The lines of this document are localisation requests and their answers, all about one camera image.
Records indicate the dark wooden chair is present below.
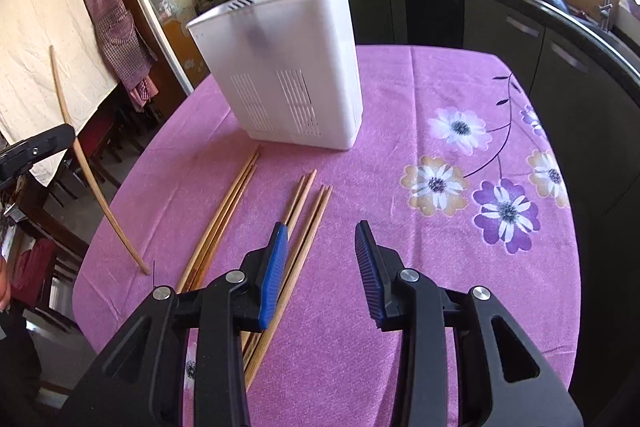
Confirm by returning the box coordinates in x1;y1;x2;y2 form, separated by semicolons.
75;107;153;190
10;177;93;325

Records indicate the long thin bamboo stick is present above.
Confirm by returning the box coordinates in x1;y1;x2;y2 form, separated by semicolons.
49;46;151;276

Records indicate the checked pink apron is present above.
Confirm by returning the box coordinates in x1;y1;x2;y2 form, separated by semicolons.
81;0;158;110

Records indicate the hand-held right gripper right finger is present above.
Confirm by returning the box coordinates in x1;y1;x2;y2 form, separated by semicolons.
355;221;585;427

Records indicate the purple floral tablecloth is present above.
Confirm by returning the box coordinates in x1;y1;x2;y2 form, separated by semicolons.
72;44;573;427

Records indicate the white plastic chopstick holder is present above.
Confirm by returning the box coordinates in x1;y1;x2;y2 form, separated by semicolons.
187;0;364;151

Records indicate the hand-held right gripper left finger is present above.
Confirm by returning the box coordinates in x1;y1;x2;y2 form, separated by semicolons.
60;223;289;427

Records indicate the dark stone countertop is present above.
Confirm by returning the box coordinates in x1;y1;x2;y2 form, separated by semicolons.
385;0;640;72

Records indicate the white hanging cloth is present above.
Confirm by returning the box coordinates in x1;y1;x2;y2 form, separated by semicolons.
0;0;121;188

